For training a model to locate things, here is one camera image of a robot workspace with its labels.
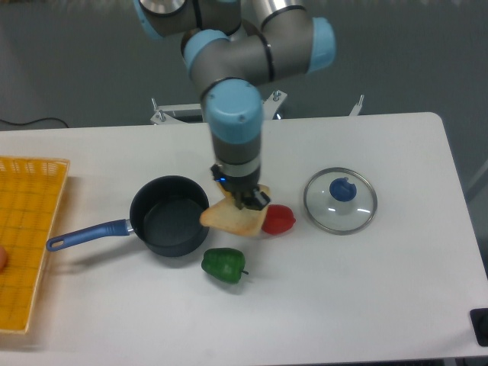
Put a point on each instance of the white metal mounting frame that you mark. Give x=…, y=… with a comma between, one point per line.
x=192, y=113

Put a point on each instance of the black table corner device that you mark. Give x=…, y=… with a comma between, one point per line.
x=479, y=319

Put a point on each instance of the red bell pepper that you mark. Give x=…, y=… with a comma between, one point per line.
x=279, y=219

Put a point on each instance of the orange object in basket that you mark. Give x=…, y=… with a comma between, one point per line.
x=3, y=258

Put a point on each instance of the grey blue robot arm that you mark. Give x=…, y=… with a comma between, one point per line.
x=227, y=59

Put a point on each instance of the black saucepan blue handle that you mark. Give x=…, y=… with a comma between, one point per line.
x=164, y=214

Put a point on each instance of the triangle toast bread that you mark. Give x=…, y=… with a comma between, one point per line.
x=225, y=216

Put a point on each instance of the glass lid blue knob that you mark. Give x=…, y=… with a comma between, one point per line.
x=340, y=201

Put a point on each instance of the yellow woven basket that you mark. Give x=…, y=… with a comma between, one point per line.
x=31, y=192

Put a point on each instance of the green bell pepper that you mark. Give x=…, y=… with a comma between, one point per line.
x=224, y=264

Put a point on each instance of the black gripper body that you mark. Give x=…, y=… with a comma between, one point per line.
x=232, y=184

